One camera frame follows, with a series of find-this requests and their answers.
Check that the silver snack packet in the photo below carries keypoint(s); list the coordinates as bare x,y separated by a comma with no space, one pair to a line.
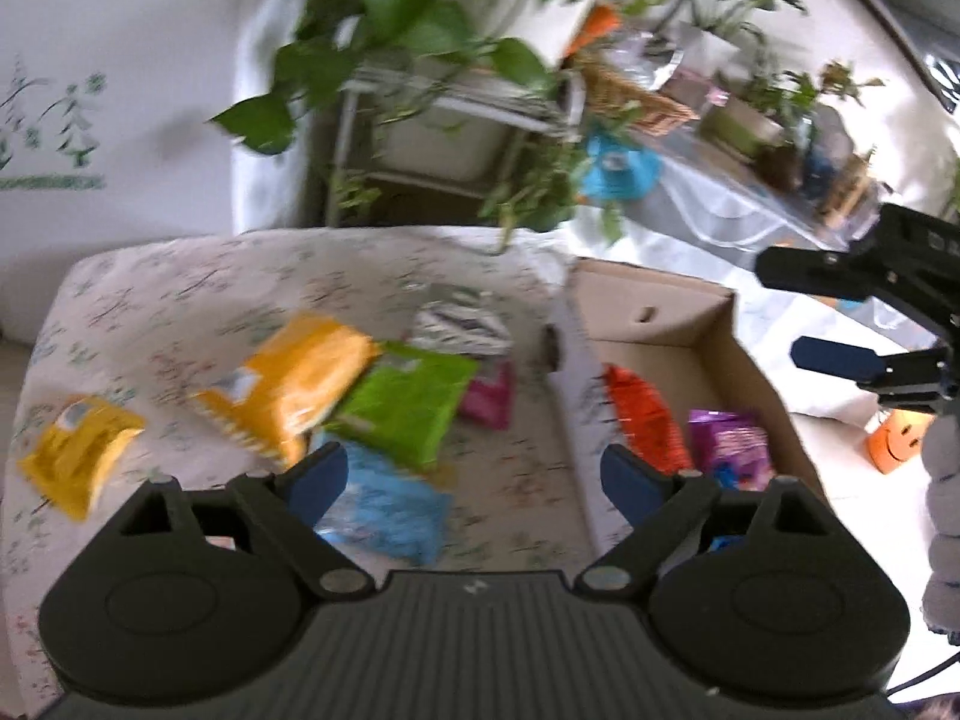
461,322

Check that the pink lidded container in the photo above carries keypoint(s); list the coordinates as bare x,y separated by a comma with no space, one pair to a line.
694,86

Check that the purple snack packet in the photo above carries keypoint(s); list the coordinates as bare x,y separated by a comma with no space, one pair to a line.
731,446

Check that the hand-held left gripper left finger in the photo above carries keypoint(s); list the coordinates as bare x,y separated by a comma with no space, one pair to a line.
319,476

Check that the person's right hand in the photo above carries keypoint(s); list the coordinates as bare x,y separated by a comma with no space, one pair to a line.
943,510

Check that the orange snack packet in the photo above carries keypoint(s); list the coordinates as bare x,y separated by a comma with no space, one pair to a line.
649,420

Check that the small yellow snack packet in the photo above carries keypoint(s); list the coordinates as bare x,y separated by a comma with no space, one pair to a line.
75,457

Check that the orange plastic item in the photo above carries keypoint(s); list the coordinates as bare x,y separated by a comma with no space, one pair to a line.
596,30

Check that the green and white plant pot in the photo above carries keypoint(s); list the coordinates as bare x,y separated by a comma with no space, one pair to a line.
739,127

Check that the cardboard box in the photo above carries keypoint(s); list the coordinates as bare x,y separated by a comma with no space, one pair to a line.
720,360

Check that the pothos plant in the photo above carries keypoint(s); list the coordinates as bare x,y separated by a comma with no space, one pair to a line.
390,22

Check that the orange pumpkin bucket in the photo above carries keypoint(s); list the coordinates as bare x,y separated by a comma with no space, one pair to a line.
896,444

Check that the beige bottle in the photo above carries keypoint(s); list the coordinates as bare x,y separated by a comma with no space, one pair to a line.
847,195

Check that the blue ribbon roll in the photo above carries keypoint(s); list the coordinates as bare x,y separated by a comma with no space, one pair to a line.
619,169

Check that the light blue snack packet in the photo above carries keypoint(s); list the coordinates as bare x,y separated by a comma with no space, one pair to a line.
382,510

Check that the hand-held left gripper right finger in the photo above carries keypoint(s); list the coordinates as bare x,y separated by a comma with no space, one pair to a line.
630,480

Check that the large yellow snack packet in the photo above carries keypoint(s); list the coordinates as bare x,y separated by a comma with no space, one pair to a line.
289,382

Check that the magenta snack packet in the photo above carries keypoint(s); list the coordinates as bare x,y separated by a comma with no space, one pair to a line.
491,394

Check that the table with white cloth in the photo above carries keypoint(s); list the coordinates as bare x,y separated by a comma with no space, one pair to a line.
720,202

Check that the small white plant pot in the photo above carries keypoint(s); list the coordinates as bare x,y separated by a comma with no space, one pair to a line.
442,142

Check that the dark blue snack packet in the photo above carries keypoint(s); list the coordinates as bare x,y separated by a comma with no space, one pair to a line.
731,544

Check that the floral tablecloth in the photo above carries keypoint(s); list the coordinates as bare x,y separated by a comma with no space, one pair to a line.
187,277

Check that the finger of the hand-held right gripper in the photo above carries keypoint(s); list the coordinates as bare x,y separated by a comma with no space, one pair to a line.
832,360
810,270

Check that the green snack packet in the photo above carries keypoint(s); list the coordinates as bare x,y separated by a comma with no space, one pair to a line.
409,401

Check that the wicker basket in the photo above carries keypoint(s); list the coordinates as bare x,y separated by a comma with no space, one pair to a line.
645,101

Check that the brown teapot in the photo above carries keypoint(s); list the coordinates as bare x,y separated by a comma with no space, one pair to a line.
778,165

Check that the white refrigerator with tree print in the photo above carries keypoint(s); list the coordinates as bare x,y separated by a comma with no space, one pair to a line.
112,127

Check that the small green potted plant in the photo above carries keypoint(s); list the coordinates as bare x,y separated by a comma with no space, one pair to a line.
765,67

